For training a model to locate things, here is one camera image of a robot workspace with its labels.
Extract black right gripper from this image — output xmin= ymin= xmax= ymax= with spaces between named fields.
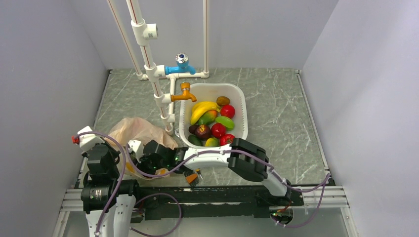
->
xmin=133 ymin=150 xmax=169 ymax=178

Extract peach plastic bag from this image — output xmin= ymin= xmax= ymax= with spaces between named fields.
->
xmin=108 ymin=117 xmax=178 ymax=180

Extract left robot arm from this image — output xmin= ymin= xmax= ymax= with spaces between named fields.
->
xmin=81 ymin=143 xmax=142 ymax=237

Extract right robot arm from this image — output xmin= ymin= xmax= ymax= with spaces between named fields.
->
xmin=136 ymin=138 xmax=292 ymax=205

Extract dark green fake avocado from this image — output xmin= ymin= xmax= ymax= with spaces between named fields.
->
xmin=188 ymin=134 xmax=203 ymax=146

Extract dark purple fake mangosteen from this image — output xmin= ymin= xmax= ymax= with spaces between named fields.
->
xmin=195 ymin=124 xmax=212 ymax=140

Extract green orange fake mango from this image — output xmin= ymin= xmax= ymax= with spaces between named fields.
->
xmin=198 ymin=110 xmax=218 ymax=125

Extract yellow fake banana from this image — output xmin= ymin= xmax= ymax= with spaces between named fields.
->
xmin=190 ymin=101 xmax=221 ymax=125

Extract red fake tomato centre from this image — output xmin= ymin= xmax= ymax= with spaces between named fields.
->
xmin=211 ymin=123 xmax=227 ymax=139

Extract red fake tomato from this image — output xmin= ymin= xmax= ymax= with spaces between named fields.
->
xmin=219 ymin=134 xmax=235 ymax=146
xmin=211 ymin=123 xmax=227 ymax=139

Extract red fake tomato front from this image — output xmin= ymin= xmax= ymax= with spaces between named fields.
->
xmin=219 ymin=134 xmax=235 ymax=146

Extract green fake lime slice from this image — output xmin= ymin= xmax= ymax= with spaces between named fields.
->
xmin=215 ymin=116 xmax=235 ymax=130

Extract red fake apple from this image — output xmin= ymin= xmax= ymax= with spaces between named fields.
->
xmin=220 ymin=104 xmax=236 ymax=119

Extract brown fake kiwi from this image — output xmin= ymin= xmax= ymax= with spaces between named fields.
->
xmin=216 ymin=96 xmax=230 ymax=107

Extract orange black brush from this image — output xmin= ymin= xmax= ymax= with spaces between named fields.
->
xmin=184 ymin=169 xmax=202 ymax=187

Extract yellow green small mango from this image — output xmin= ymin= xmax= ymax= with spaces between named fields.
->
xmin=205 ymin=137 xmax=220 ymax=147

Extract orange faucet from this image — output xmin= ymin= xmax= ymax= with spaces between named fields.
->
xmin=170 ymin=82 xmax=197 ymax=102

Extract white plastic basin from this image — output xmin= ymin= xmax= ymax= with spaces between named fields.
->
xmin=178 ymin=83 xmax=248 ymax=148

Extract blue faucet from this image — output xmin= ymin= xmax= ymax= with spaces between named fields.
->
xmin=165 ymin=53 xmax=196 ymax=75

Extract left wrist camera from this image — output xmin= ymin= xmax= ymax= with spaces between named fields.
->
xmin=72 ymin=126 xmax=105 ymax=152

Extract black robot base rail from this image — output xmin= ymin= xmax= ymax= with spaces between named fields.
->
xmin=133 ymin=185 xmax=304 ymax=220

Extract white PVC pipe frame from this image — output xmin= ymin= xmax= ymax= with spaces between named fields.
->
xmin=107 ymin=0 xmax=210 ymax=135

